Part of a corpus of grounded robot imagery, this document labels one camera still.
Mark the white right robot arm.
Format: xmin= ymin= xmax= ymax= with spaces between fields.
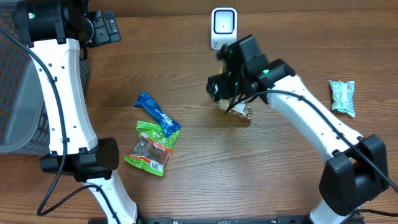
xmin=206 ymin=58 xmax=397 ymax=223

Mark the beige foil snack pouch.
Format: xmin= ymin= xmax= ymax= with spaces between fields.
xmin=217 ymin=65 xmax=255 ymax=120

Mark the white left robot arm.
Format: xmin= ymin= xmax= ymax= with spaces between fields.
xmin=13 ymin=1 xmax=139 ymax=223

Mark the white barcode scanner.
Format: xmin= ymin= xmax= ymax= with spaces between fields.
xmin=210 ymin=7 xmax=238 ymax=50

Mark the grey plastic mesh basket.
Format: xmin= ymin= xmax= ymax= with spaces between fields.
xmin=1 ymin=2 xmax=90 ymax=155

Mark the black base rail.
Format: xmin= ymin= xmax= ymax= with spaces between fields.
xmin=146 ymin=216 xmax=305 ymax=224

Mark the blue snack bar wrapper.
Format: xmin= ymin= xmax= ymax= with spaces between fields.
xmin=134 ymin=91 xmax=181 ymax=137

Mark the mint green snack packet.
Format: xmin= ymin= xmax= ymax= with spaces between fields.
xmin=328 ymin=80 xmax=356 ymax=118

